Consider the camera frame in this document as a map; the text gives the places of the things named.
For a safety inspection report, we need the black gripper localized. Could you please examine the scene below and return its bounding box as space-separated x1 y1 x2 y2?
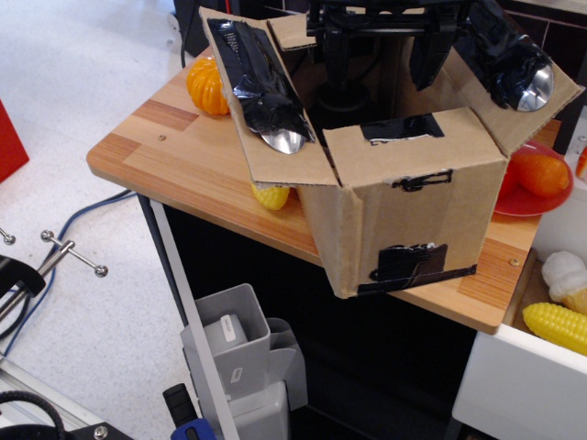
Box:
306 1 469 91

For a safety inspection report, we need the brown cardboard box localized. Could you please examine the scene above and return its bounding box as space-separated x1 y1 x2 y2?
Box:
200 9 581 298

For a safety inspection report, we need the metal spoon taped left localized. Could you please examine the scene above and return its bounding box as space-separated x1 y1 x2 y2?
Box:
260 128 305 155

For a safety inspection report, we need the metal spoon taped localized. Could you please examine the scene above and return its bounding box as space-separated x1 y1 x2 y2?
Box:
260 128 305 155
516 65 554 112

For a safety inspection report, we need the metal spoon taped right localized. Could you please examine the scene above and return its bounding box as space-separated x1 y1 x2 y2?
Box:
516 65 554 112

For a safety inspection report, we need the orange toy pumpkin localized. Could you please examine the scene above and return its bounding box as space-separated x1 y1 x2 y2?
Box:
186 57 230 116

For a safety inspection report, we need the small yellow toy corn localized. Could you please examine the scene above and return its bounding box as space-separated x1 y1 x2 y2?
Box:
251 183 290 211

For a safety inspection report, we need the red plastic plate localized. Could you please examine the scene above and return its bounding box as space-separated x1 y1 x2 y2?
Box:
494 142 573 216

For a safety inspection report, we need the orange toy carrot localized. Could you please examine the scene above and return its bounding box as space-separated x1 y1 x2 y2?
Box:
511 154 570 198

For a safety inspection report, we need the white toy ice cream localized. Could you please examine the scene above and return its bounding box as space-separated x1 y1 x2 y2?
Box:
541 251 586 314

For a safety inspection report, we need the large yellow toy corn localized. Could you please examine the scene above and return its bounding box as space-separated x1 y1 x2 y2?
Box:
522 302 586 356

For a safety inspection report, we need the white storage bin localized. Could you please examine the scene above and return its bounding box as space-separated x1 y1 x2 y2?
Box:
451 146 587 440

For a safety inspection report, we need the white table leg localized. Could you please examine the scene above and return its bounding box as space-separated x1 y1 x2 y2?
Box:
138 195 239 439

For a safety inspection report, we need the red box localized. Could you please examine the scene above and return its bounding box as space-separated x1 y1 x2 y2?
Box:
0 103 29 182

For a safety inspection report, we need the black metal clamp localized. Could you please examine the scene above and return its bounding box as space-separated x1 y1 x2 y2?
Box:
1 230 109 321

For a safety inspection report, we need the blue cable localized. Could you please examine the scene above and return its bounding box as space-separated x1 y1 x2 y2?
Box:
0 188 138 358

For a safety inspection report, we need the blue black handle tool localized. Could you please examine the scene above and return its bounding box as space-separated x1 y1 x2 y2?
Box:
162 383 216 440

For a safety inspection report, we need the aluminium frame rail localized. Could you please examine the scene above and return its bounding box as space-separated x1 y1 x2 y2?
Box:
1 357 129 439

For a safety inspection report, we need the black coiled cable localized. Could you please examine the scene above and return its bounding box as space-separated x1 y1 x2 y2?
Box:
0 390 68 440

